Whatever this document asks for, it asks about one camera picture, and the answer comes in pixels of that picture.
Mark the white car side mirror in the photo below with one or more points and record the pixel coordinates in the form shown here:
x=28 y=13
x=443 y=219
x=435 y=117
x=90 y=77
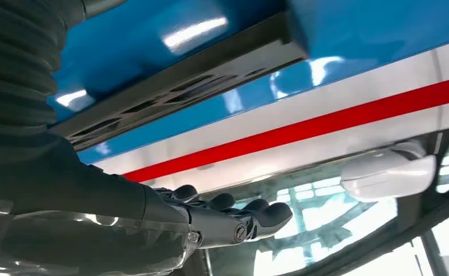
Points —
x=388 y=175

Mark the blue metal shelf rack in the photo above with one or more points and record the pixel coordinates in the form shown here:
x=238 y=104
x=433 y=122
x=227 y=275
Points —
x=132 y=38

